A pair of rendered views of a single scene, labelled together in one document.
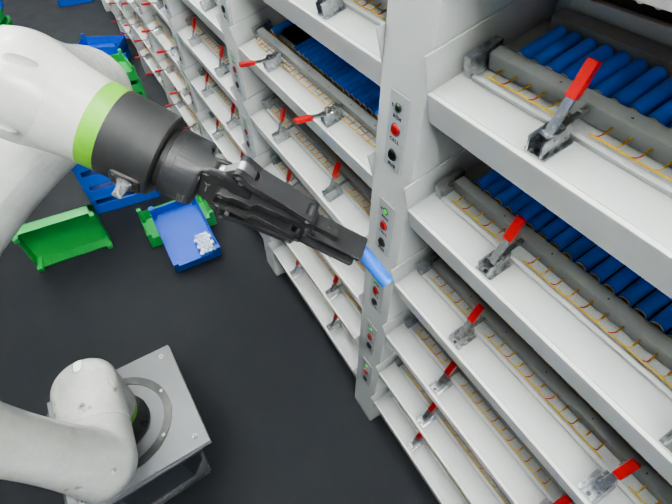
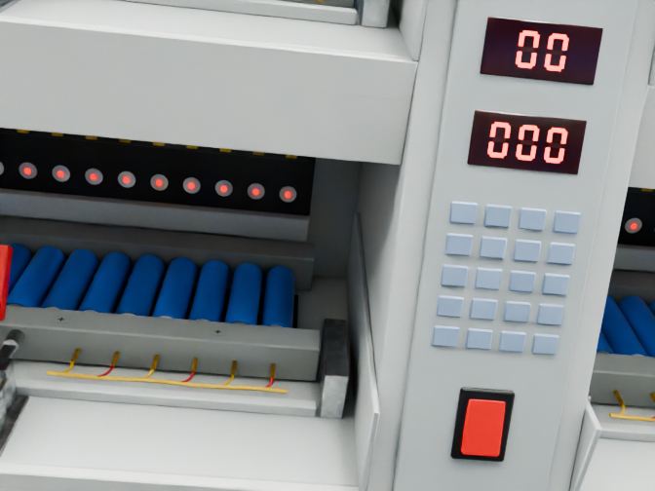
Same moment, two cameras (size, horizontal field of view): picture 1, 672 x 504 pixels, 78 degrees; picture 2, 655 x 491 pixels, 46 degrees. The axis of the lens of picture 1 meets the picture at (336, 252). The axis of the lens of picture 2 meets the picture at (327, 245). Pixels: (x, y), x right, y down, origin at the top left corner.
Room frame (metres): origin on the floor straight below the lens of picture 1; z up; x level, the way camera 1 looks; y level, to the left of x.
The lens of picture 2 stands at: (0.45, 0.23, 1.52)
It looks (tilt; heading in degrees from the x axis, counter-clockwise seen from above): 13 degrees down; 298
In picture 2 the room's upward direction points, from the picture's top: 6 degrees clockwise
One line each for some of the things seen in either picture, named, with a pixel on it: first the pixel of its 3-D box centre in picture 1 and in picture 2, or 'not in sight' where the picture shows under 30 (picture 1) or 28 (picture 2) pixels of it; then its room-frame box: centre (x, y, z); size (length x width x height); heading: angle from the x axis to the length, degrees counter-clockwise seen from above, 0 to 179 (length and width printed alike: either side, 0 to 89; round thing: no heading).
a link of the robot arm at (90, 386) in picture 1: (96, 403); not in sight; (0.36, 0.54, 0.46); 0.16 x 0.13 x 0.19; 29
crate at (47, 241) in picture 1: (65, 238); not in sight; (1.21, 1.14, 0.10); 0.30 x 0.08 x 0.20; 118
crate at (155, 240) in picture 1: (176, 216); not in sight; (1.41, 0.74, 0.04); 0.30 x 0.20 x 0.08; 121
